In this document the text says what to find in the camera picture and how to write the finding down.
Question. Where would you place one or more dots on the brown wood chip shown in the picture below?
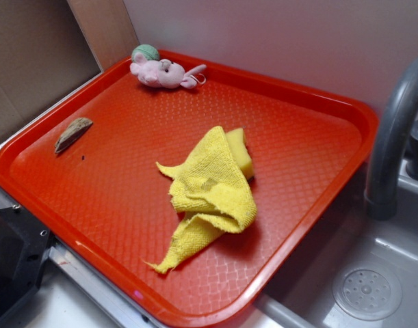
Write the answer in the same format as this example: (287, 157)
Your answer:
(72, 133)

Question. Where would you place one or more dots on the yellow cloth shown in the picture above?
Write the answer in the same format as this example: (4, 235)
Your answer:
(209, 189)

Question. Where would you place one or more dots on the yellow sponge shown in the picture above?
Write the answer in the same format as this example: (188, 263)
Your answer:
(237, 142)

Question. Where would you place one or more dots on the red plastic tray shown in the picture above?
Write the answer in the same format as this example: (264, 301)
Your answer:
(105, 198)

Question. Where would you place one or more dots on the pink plush mouse toy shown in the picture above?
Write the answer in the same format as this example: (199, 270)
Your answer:
(165, 73)

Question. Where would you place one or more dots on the green yarn ball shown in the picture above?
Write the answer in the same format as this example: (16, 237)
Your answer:
(148, 51)

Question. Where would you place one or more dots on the wooden board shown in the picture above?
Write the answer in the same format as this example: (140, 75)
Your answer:
(107, 28)

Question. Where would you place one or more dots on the grey faucet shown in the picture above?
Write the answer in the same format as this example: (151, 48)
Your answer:
(397, 133)

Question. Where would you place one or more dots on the grey sink basin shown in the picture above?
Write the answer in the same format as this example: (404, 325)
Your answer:
(300, 293)

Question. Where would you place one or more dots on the cardboard panel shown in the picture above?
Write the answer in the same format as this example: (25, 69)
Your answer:
(43, 57)

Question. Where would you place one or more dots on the sink drain cover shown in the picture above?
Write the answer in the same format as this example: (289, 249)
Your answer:
(367, 292)

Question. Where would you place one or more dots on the black metal bracket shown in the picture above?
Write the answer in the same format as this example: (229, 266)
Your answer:
(24, 249)

